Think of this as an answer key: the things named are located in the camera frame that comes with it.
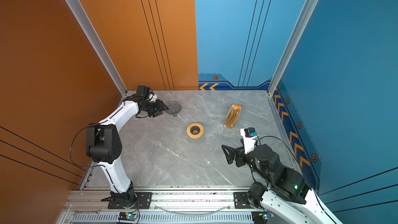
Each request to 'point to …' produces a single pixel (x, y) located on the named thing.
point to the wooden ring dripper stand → (195, 130)
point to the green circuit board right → (261, 217)
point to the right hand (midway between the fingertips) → (230, 144)
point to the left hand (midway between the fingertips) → (166, 107)
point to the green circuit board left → (127, 216)
